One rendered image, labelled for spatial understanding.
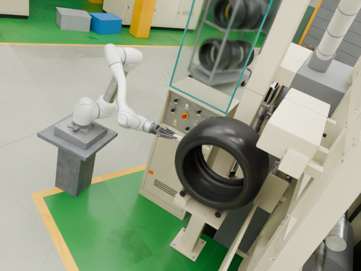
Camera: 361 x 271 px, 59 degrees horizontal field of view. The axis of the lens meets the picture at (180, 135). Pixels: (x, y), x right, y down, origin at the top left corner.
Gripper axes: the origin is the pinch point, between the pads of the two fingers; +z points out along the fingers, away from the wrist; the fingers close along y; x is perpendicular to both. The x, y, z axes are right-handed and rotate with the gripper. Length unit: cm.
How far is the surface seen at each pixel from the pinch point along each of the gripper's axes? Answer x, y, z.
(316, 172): -32, -37, 86
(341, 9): -93, 51, 70
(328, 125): -36, 12, 85
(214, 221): 49, -7, 40
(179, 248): 124, 23, 9
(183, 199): 39.1, -10.3, 15.8
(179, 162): 9.8, -12.6, 9.0
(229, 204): 25, -13, 48
